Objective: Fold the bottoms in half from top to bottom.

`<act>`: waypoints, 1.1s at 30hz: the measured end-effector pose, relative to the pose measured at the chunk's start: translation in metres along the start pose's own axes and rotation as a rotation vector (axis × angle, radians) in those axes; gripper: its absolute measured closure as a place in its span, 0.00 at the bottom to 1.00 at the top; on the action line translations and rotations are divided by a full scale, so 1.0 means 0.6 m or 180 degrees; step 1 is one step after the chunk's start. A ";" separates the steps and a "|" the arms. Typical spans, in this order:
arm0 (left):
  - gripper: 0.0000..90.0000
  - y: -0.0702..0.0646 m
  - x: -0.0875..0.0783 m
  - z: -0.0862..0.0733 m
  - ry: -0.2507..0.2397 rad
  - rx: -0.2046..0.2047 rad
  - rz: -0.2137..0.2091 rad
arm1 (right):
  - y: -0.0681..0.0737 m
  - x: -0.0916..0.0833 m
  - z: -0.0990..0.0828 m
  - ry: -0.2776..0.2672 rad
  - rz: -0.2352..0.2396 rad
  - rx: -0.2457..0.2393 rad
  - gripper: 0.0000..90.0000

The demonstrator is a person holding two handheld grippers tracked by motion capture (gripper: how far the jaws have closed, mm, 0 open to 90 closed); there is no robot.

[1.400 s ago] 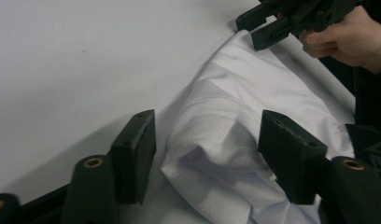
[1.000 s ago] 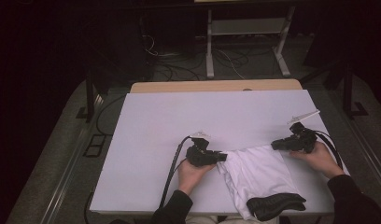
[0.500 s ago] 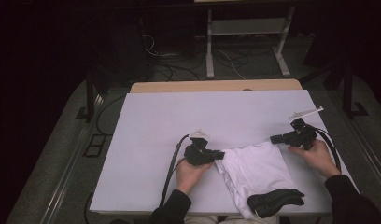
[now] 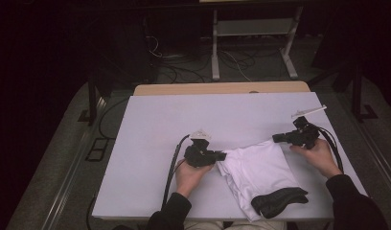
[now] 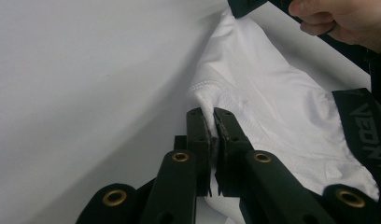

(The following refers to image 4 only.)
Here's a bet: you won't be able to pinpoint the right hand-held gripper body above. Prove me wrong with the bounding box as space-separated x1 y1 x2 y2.
287 104 329 150

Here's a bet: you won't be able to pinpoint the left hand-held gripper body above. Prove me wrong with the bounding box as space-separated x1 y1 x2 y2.
183 128 218 169

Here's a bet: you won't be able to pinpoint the white shorts with black waistband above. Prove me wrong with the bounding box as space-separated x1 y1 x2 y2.
216 138 310 222

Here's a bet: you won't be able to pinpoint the person's left hand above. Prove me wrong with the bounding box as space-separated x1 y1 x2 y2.
174 159 216 198

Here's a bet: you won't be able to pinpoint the person's right hand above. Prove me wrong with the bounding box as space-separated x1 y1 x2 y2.
288 137 343 179

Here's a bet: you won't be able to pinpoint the white foam board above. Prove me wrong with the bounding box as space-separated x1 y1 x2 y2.
91 91 369 222

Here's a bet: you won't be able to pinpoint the black metal stand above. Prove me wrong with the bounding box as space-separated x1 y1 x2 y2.
78 72 104 127
351 62 380 124

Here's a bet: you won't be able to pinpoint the wooden table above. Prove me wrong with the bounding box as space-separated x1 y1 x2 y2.
133 80 311 97

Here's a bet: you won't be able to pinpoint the person's legs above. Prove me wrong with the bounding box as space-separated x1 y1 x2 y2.
183 219 286 230

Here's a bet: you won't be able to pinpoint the white metal stand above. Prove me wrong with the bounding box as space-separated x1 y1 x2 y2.
210 6 305 81

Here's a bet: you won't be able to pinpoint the right hand-held gripper cable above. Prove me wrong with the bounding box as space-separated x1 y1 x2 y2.
315 126 345 174

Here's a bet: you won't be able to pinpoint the hand-held gripper cable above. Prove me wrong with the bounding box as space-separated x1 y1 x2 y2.
161 133 192 209
315 126 345 174

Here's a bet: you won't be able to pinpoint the left hand-held gripper cable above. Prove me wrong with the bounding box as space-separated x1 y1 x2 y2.
161 133 192 209

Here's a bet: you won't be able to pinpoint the white floor cable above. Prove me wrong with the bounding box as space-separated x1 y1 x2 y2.
219 50 252 82

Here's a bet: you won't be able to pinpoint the bundle of black floor cables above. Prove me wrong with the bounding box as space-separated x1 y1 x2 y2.
145 34 260 84

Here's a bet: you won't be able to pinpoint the black looped floor cable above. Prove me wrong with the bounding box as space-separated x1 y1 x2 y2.
98 96 131 140

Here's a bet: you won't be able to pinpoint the black hanging cable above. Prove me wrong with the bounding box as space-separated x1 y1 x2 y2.
85 195 98 230

